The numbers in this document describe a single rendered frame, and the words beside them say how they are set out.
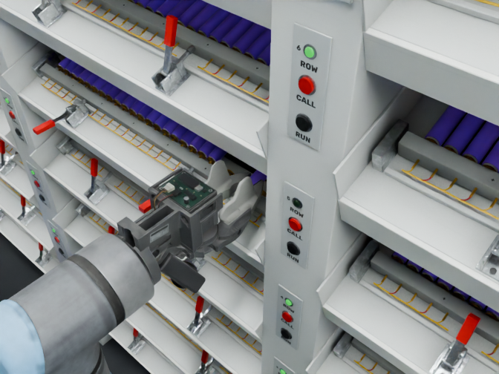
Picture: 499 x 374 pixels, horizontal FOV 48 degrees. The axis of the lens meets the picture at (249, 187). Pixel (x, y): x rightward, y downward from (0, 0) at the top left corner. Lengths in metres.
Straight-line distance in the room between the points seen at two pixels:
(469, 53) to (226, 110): 0.32
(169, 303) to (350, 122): 0.74
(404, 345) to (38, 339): 0.40
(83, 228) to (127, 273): 0.75
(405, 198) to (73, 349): 0.36
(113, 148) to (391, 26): 0.59
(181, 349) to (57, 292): 0.77
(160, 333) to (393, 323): 0.76
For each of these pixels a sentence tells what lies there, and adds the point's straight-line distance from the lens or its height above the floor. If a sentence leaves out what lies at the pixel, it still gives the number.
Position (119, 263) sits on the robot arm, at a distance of 0.60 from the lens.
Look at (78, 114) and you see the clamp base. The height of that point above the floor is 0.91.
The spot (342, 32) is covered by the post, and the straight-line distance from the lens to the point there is 0.48.
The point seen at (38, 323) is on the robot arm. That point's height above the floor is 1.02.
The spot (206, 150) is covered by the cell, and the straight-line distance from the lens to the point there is 0.85.
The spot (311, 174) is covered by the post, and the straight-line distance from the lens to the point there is 0.58.
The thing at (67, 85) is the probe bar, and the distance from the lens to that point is 1.05.
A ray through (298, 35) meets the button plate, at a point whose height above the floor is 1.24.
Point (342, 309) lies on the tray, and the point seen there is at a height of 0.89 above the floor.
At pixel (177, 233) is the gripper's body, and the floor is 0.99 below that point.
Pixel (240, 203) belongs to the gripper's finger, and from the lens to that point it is 0.70.
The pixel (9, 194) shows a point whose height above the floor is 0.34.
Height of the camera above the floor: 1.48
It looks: 44 degrees down
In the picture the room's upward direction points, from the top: straight up
